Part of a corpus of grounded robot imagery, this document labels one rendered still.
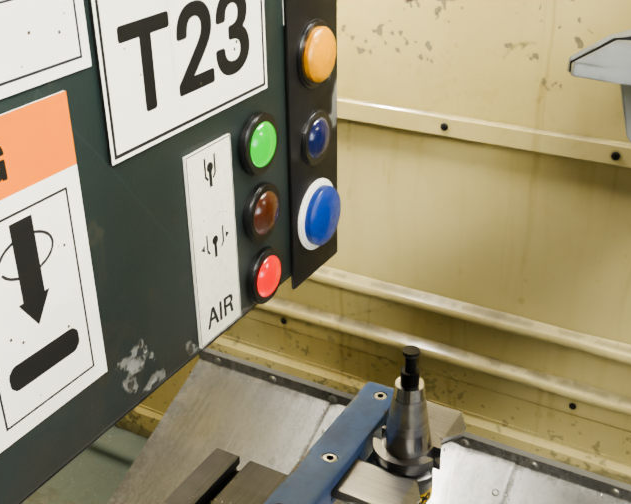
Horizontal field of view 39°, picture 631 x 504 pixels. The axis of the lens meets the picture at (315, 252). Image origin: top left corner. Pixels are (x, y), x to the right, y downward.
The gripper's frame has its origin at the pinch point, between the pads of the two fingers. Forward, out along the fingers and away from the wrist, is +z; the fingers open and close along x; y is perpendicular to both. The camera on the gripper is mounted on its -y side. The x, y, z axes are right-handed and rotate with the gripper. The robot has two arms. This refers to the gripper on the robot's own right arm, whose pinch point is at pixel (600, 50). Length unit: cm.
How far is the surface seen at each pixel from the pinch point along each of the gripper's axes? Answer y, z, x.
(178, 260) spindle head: 5.7, 18.3, -8.7
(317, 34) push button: -1.0, 12.7, -0.3
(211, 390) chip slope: 83, 31, 87
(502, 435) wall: 76, -15, 66
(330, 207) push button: 7.6, 12.1, 0.1
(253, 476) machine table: 76, 22, 57
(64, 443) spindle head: 9.7, 21.9, -14.8
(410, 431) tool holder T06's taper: 40.3, 4.6, 23.1
